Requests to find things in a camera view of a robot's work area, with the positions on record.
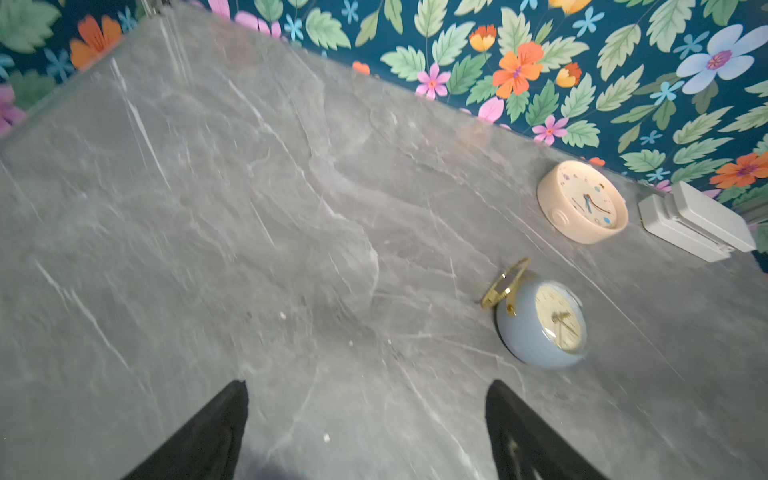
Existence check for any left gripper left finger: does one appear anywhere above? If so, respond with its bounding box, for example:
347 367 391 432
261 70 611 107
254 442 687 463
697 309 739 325
126 380 249 479

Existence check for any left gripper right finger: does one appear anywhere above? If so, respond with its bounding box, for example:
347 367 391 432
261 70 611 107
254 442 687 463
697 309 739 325
485 380 604 479

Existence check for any blue alarm clock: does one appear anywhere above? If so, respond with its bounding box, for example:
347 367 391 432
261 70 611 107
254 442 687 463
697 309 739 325
480 258 588 370

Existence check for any peach round clock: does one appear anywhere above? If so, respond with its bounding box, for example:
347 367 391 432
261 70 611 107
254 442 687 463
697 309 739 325
536 160 629 245

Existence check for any white rectangular box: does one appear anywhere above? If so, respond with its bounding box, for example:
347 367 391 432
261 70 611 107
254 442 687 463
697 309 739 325
638 182 757 263

